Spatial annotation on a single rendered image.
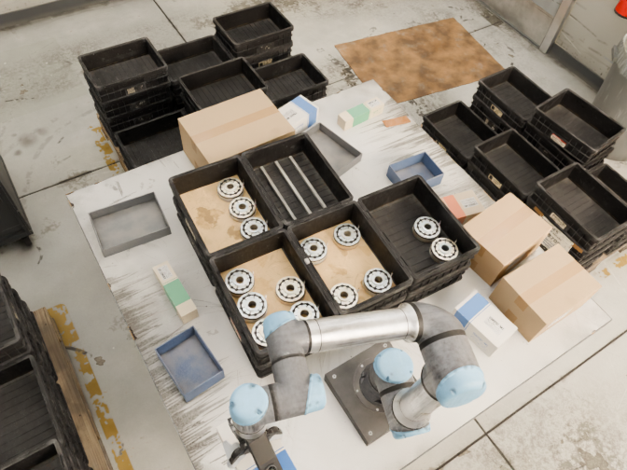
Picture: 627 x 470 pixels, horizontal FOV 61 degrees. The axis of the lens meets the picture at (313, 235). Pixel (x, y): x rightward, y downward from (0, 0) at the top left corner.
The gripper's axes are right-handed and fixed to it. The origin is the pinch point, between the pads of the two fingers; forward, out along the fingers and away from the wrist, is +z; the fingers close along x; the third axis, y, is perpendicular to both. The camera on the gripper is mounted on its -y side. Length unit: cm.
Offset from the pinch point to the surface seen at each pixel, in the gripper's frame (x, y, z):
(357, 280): -62, 39, 28
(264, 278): -33, 57, 28
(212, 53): -96, 237, 72
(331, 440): -26.2, -0.5, 41.5
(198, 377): 2, 41, 41
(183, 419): 12, 30, 41
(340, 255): -63, 51, 28
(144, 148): -31, 192, 83
